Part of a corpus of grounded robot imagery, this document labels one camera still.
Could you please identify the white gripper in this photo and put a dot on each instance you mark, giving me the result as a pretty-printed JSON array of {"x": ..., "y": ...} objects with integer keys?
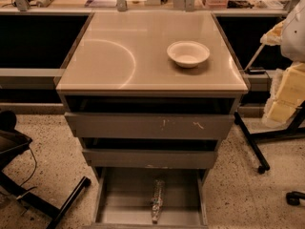
[{"x": 294, "y": 35}]

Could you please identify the clear plastic water bottle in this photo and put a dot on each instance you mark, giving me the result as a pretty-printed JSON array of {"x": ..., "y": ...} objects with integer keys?
[{"x": 157, "y": 199}]

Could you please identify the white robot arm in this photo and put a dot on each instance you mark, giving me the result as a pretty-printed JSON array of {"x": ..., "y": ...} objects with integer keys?
[{"x": 293, "y": 42}]

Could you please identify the grey drawer cabinet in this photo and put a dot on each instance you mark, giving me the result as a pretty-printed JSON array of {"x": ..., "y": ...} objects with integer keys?
[{"x": 121, "y": 66}]

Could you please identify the grey middle drawer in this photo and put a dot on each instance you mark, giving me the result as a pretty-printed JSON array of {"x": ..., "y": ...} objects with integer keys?
[{"x": 150, "y": 159}]

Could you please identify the grey drawer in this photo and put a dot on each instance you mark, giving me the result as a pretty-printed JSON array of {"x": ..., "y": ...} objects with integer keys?
[
  {"x": 150, "y": 126},
  {"x": 124, "y": 200},
  {"x": 150, "y": 159}
]

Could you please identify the grey bottom drawer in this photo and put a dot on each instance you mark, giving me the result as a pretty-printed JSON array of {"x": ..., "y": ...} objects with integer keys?
[{"x": 124, "y": 200}]

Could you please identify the grey top drawer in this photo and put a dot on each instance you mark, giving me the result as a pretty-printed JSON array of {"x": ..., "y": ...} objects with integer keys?
[{"x": 150, "y": 126}]

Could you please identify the white rod with black tip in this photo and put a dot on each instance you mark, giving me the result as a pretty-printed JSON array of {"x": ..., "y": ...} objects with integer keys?
[{"x": 256, "y": 54}]

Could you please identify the black wheeled stand right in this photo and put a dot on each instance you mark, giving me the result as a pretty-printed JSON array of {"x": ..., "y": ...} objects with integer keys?
[{"x": 294, "y": 130}]

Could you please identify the white bowl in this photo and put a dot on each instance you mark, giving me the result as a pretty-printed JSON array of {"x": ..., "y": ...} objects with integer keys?
[{"x": 188, "y": 54}]

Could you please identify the black caster wheel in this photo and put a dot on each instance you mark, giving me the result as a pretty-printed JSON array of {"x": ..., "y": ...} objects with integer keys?
[{"x": 293, "y": 198}]

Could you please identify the black stand left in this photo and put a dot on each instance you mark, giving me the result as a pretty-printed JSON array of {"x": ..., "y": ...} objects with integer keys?
[{"x": 12, "y": 144}]

